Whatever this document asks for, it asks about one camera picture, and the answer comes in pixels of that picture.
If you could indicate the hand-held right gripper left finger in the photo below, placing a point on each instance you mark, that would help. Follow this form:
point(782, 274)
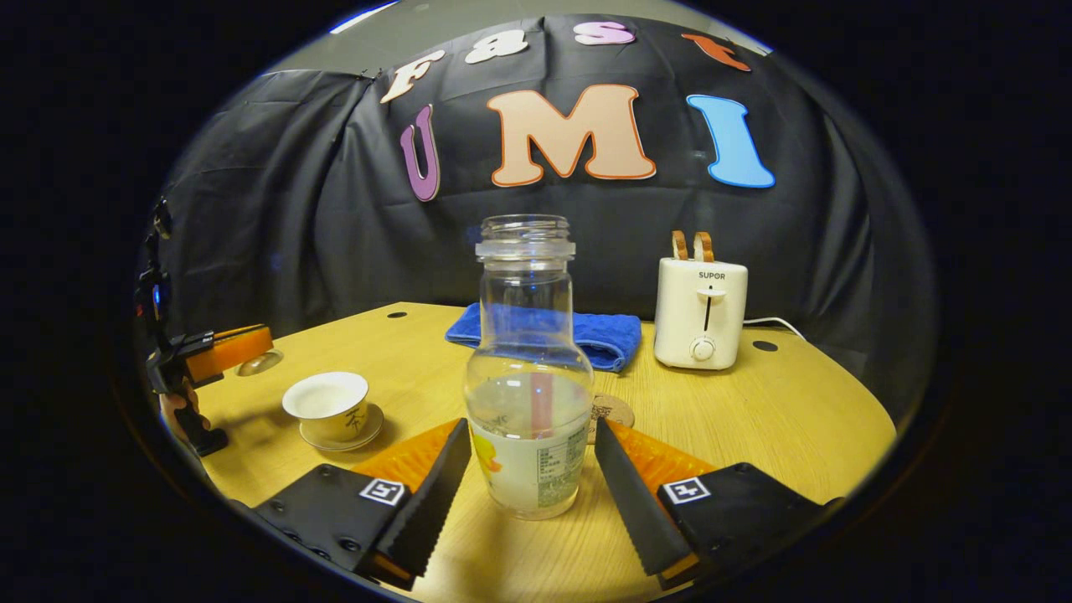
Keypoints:
point(431, 502)

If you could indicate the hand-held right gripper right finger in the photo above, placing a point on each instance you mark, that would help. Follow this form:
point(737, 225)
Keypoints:
point(636, 511)

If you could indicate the cream ceramic saucer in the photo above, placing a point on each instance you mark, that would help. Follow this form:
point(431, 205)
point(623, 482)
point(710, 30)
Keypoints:
point(368, 431)

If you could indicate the cream teacup lid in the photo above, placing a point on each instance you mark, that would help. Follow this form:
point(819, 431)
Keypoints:
point(261, 363)

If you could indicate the round brown coaster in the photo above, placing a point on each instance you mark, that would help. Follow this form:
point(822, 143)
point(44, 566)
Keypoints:
point(613, 412)

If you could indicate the toast bread slice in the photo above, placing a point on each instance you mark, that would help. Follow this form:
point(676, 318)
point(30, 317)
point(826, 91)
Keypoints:
point(705, 247)
point(679, 245)

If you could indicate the cream ceramic teacup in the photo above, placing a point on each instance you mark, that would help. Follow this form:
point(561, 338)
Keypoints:
point(331, 414)

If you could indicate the black backdrop cloth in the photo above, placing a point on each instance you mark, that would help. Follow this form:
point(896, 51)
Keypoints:
point(335, 234)

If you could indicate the clear glass water bottle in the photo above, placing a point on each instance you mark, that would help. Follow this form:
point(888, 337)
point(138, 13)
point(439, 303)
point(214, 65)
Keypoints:
point(528, 402)

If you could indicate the folded blue towel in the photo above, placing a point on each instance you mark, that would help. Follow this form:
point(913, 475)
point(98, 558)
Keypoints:
point(607, 339)

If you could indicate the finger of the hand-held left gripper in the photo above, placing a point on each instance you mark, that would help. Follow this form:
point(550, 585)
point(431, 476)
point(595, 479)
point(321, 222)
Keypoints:
point(234, 350)

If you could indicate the white toaster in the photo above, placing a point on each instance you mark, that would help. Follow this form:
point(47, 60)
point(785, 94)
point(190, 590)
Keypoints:
point(687, 314)

